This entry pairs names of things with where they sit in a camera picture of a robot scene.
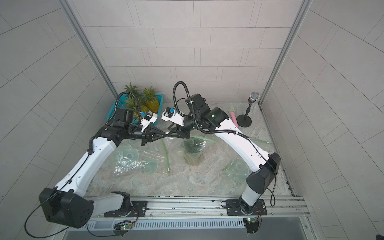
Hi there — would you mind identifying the clear zip-top bag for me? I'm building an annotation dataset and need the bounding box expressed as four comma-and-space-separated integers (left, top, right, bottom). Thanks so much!
221, 136, 272, 184
97, 123, 121, 145
110, 140, 170, 177
180, 135, 216, 166

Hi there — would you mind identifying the pineapple yellow orange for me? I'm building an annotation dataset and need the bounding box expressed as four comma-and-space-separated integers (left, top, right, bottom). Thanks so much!
143, 87, 160, 114

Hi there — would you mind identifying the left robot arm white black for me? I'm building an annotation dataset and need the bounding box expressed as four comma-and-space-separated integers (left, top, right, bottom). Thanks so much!
39, 125, 167, 229

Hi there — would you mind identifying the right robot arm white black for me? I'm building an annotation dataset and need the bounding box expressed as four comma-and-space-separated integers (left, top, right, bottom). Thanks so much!
162, 107, 281, 215

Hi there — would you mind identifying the teal plastic basket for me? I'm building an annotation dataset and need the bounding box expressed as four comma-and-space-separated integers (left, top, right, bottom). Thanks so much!
106, 93, 164, 126

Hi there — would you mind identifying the pink toy microphone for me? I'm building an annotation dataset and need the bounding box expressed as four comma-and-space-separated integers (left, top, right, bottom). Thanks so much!
228, 107, 239, 128

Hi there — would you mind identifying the black microphone stand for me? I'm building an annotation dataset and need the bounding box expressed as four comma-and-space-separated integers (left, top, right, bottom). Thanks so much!
237, 103, 252, 128

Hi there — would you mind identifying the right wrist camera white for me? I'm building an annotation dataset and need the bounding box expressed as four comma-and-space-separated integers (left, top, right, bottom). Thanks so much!
161, 107, 185, 127

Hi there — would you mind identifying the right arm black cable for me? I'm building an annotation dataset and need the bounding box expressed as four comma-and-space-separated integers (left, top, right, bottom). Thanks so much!
172, 80, 277, 208

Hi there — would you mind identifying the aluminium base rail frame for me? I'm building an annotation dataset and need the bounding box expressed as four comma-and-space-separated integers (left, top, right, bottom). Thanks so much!
79, 196, 311, 235

